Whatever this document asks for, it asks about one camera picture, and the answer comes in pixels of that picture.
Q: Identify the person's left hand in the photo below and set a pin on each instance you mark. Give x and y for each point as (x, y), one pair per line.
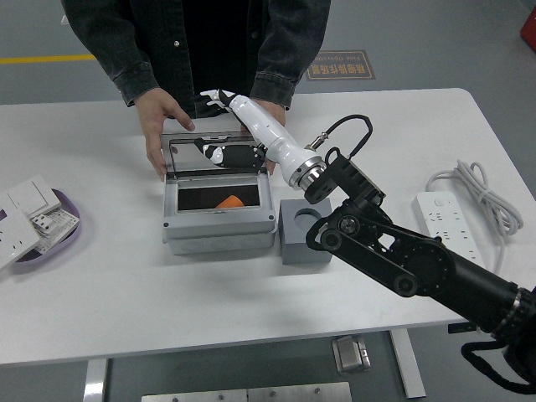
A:
(274, 115)

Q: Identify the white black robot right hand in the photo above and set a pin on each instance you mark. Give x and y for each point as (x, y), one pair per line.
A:
(264, 125)

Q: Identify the person's right hand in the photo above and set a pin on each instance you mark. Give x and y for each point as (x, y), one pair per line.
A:
(155, 117)

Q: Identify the orange cylinder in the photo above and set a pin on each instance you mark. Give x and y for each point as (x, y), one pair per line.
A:
(230, 202)

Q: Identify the grey electrical box clear lid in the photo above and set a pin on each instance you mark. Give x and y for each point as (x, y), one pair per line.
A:
(218, 238)

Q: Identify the person's right forearm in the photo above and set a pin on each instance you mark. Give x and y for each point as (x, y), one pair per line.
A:
(125, 63)

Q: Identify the person's left forearm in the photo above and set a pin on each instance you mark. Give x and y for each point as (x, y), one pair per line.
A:
(289, 63)

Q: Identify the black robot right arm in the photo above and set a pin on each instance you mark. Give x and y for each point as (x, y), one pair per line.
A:
(419, 259)

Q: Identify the grey cube with round hole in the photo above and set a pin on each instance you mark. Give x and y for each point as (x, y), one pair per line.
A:
(297, 247)

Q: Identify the black under-table control box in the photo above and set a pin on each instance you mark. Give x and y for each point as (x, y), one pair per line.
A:
(460, 328)

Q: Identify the person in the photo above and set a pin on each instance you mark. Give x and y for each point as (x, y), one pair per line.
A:
(218, 42)

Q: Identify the purple oval tray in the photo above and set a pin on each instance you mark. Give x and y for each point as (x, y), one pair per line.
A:
(74, 228)

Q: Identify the white socket modules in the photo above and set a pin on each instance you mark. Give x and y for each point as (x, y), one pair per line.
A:
(54, 222)

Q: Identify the large white socket panel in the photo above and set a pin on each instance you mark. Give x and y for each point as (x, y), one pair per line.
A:
(12, 238)

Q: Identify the white power strip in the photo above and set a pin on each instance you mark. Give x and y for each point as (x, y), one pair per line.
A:
(439, 218)

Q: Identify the silver metal floor hatch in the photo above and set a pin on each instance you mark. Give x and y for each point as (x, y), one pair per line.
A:
(351, 354)

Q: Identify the flat steel plate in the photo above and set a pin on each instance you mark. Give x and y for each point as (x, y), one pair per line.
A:
(247, 393)

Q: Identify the red object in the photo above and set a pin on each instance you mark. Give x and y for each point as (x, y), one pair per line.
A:
(528, 27)

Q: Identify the white table leg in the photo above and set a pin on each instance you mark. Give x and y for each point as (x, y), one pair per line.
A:
(408, 364)
(94, 381)

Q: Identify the white switch panel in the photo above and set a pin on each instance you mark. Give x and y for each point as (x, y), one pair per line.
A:
(29, 194)

